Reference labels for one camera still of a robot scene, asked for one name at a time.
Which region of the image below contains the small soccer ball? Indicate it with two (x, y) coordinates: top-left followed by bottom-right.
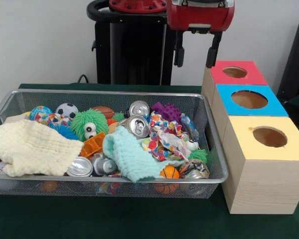
(55, 103), (79, 119)

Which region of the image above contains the green spiky googly-eyed ball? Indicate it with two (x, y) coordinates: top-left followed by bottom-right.
(70, 108), (110, 142)
(186, 139), (209, 165)

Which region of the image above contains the colourful dotted cloth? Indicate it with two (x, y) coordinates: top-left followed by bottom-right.
(141, 111), (190, 162)

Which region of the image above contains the clear mesh bin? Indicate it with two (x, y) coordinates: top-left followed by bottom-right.
(0, 89), (229, 199)

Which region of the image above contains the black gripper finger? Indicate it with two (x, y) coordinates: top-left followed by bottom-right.
(205, 31), (224, 69)
(173, 31), (185, 68)

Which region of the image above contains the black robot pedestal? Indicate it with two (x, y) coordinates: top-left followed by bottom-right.
(86, 0), (176, 86)

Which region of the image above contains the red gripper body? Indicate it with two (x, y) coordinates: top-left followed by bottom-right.
(166, 4), (235, 34)

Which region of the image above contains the purple spiky ball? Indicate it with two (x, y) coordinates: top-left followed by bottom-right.
(150, 102), (182, 125)

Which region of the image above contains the small brown football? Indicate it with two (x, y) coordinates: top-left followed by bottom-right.
(92, 106), (115, 120)

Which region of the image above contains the blue spiky ball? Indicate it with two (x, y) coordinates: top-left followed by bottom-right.
(49, 123), (79, 140)

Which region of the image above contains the wooden box with three holes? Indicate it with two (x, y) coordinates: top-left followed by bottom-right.
(201, 60), (299, 215)

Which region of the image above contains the cream knitted cloth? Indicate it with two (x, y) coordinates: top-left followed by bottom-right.
(0, 119), (85, 178)

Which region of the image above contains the mint knitted cloth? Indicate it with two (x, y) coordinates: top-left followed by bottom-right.
(102, 125), (187, 184)

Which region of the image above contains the silver drink can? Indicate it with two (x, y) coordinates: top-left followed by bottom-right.
(119, 115), (150, 139)

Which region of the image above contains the black upright stand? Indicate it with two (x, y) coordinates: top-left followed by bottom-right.
(276, 16), (299, 100)

